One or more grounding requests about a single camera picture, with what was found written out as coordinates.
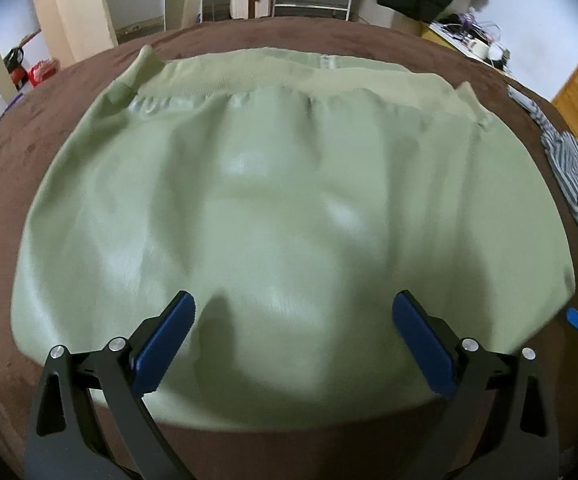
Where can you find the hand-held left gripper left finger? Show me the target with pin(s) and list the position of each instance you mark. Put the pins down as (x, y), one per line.
(166, 332)

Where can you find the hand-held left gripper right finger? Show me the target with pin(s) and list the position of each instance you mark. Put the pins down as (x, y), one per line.
(421, 340)

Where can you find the green zip jacket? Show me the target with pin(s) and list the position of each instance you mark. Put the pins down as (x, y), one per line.
(289, 220)

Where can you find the grey striped shirt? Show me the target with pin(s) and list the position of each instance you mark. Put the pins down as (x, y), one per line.
(576, 175)

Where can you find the brown bed blanket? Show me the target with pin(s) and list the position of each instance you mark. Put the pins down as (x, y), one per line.
(29, 150)

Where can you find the red bag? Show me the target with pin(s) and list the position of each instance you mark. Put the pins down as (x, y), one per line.
(39, 72)

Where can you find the yellow desk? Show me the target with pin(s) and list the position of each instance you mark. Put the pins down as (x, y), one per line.
(461, 42)

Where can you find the cream wardrobe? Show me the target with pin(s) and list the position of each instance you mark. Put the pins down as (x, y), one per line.
(76, 5)

